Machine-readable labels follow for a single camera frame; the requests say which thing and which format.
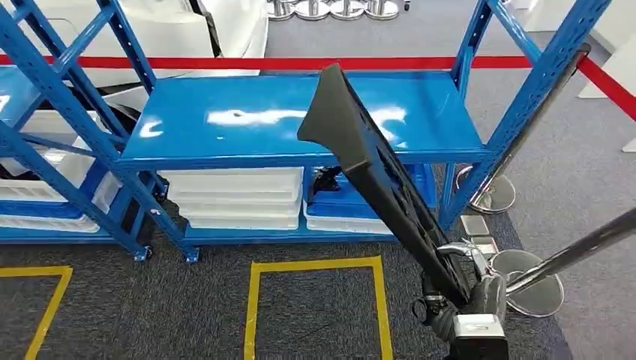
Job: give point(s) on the blue metal shelf rack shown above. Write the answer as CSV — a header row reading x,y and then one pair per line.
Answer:
x,y
223,144
22,99

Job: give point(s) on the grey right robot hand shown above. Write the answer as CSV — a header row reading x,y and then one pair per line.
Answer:
x,y
489,298

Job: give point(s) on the black plastic part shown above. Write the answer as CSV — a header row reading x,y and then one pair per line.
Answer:
x,y
323,181

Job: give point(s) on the red barrier belt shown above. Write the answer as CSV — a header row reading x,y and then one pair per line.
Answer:
x,y
611,89
223,62

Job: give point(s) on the black plastic plate bracket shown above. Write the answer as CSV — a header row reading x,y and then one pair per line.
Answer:
x,y
343,129

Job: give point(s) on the white plastic crate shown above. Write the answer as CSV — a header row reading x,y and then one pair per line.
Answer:
x,y
30,189

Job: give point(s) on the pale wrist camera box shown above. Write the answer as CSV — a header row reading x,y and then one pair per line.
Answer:
x,y
479,338

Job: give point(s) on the white car body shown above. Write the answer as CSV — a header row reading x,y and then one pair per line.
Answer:
x,y
174,35

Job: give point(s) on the yellow floor tape square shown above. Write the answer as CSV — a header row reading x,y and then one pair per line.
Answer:
x,y
253,308

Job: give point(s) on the white plastic bin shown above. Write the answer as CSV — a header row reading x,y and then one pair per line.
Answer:
x,y
343,226
238,204
243,222
233,181
49,224

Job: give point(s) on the small metal floor plate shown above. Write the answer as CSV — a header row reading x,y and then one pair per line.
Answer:
x,y
474,225
486,246

